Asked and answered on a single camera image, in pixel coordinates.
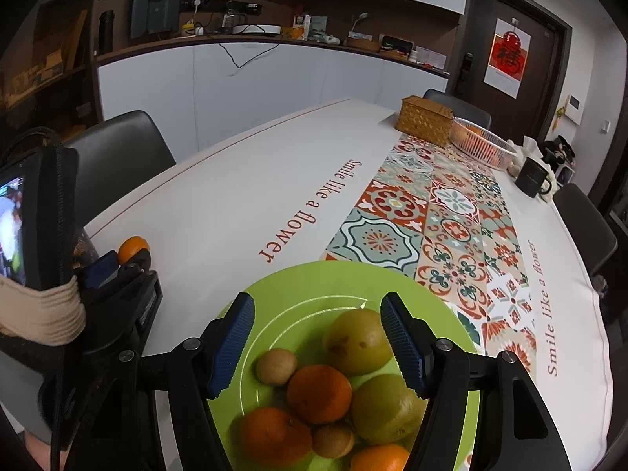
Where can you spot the small tan round fruit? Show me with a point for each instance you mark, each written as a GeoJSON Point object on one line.
{"type": "Point", "coordinates": [277, 365]}
{"type": "Point", "coordinates": [333, 440]}

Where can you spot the black bag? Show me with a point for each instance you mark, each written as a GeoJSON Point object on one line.
{"type": "Point", "coordinates": [557, 152]}

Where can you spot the small orange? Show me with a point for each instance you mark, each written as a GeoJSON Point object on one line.
{"type": "Point", "coordinates": [319, 395]}
{"type": "Point", "coordinates": [380, 458]}
{"type": "Point", "coordinates": [131, 246]}

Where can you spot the green apple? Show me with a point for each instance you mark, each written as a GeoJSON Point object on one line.
{"type": "Point", "coordinates": [385, 407]}
{"type": "Point", "coordinates": [355, 341]}

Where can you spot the black case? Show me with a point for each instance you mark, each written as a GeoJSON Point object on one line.
{"type": "Point", "coordinates": [396, 45]}

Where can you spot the large orange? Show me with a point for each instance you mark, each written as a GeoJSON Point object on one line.
{"type": "Point", "coordinates": [274, 436]}

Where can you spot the black wall appliance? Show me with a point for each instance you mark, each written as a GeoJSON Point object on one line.
{"type": "Point", "coordinates": [154, 2]}

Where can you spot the wicker box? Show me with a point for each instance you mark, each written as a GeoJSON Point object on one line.
{"type": "Point", "coordinates": [426, 120]}

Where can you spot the dark wooden door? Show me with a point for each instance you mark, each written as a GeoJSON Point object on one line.
{"type": "Point", "coordinates": [544, 59]}

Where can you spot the black mug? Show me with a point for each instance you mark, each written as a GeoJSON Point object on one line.
{"type": "Point", "coordinates": [532, 176]}

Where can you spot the white wall panel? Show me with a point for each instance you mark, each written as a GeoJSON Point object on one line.
{"type": "Point", "coordinates": [571, 108]}

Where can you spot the green plate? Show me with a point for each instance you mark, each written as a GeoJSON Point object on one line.
{"type": "Point", "coordinates": [294, 304]}

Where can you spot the person's left forearm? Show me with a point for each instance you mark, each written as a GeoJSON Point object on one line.
{"type": "Point", "coordinates": [37, 451]}

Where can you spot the wicker tray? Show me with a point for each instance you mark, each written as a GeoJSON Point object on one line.
{"type": "Point", "coordinates": [363, 44]}

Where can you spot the black thermos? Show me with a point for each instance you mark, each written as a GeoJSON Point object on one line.
{"type": "Point", "coordinates": [105, 32]}

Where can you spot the white plush item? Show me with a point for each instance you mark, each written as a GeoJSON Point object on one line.
{"type": "Point", "coordinates": [527, 149]}

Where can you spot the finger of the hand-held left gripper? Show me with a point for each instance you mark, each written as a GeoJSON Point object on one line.
{"type": "Point", "coordinates": [100, 272]}
{"type": "Point", "coordinates": [141, 264]}

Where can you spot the red and white wall poster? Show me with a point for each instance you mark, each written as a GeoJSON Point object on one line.
{"type": "Point", "coordinates": [508, 56]}

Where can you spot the white counter cabinet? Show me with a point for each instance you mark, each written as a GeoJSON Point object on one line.
{"type": "Point", "coordinates": [245, 88]}

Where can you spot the pink plastic basket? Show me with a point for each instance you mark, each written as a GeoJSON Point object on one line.
{"type": "Point", "coordinates": [483, 144]}

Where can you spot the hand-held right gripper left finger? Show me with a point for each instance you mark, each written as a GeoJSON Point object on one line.
{"type": "Point", "coordinates": [230, 348]}

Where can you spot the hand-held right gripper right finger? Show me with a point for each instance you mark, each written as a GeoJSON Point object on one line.
{"type": "Point", "coordinates": [400, 348]}

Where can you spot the grey chair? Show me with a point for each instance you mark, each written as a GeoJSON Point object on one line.
{"type": "Point", "coordinates": [584, 225]}
{"type": "Point", "coordinates": [456, 103]}
{"type": "Point", "coordinates": [122, 142]}

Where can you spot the patterned table runner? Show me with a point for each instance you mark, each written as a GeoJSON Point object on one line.
{"type": "Point", "coordinates": [441, 235]}

